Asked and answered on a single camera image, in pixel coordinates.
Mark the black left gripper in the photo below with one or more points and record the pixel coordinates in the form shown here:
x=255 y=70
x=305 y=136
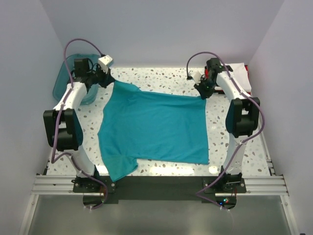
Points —
x=107 y=78

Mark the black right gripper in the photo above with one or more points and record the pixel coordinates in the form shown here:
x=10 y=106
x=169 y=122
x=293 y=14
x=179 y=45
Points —
x=204 y=94

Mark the teal t shirt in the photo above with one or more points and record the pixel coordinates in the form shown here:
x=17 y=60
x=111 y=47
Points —
x=152 y=126

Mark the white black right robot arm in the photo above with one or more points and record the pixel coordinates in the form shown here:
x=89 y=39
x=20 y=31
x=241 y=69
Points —
x=241 y=121

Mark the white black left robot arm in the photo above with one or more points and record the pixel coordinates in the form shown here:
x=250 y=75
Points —
x=63 y=129

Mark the teal translucent plastic bin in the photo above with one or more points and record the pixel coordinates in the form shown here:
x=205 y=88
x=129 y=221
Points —
x=63 y=78

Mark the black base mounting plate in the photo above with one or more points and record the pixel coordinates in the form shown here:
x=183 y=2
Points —
x=225 y=200

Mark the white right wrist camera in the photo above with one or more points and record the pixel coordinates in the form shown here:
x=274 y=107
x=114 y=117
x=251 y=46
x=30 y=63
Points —
x=195 y=76

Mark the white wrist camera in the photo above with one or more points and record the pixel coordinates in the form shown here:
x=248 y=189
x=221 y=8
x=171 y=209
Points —
x=105 y=62
x=195 y=76

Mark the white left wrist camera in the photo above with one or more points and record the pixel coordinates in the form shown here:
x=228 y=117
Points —
x=105 y=62

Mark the aluminium extrusion rail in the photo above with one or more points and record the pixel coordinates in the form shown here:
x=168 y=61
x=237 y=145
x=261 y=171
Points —
x=250 y=185

